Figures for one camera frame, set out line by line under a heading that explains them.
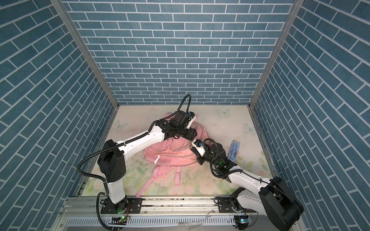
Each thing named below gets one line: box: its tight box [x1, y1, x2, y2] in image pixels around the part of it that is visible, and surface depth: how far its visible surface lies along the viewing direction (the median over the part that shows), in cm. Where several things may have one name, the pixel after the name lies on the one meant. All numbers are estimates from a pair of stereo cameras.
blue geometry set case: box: [227, 139, 241, 163], surface depth 98 cm
